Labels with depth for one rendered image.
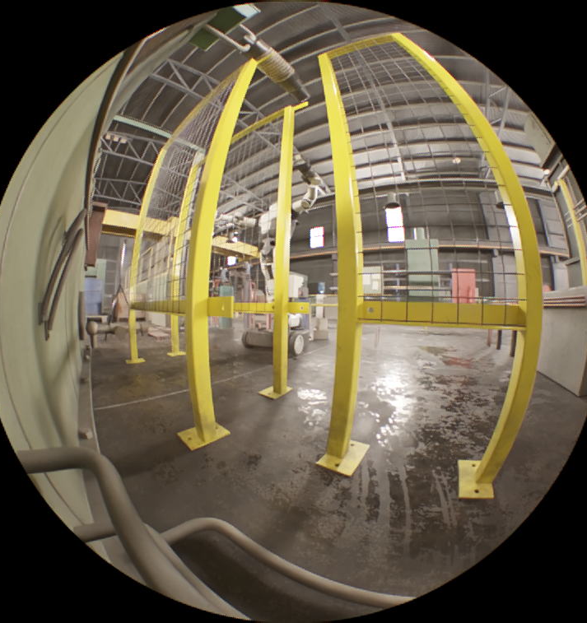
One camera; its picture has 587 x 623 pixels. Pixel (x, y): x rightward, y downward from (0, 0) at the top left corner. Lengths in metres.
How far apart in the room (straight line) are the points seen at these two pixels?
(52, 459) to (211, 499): 0.35
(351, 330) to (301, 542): 0.47
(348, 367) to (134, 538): 0.47
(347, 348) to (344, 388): 0.10
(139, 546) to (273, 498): 0.39
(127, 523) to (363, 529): 0.40
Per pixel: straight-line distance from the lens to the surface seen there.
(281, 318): 0.90
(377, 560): 0.46
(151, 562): 0.17
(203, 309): 0.55
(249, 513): 0.49
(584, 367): 1.52
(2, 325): 0.34
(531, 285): 0.51
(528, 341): 0.50
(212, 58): 11.79
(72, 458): 0.28
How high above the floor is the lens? 0.42
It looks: 1 degrees down
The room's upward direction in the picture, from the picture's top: 1 degrees clockwise
